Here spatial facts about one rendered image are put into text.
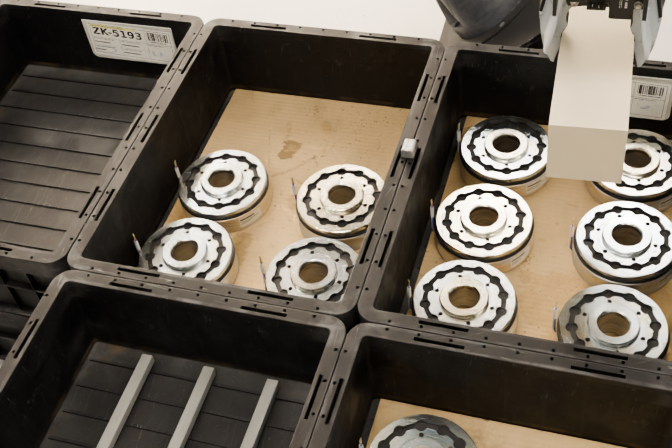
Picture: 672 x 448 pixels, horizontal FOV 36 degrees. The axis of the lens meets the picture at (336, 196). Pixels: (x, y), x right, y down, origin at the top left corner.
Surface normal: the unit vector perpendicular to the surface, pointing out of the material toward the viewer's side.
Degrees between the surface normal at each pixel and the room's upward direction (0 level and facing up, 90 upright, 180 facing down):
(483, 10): 70
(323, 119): 0
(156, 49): 90
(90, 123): 0
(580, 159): 90
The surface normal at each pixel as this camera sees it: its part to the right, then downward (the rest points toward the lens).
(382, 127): -0.11, -0.68
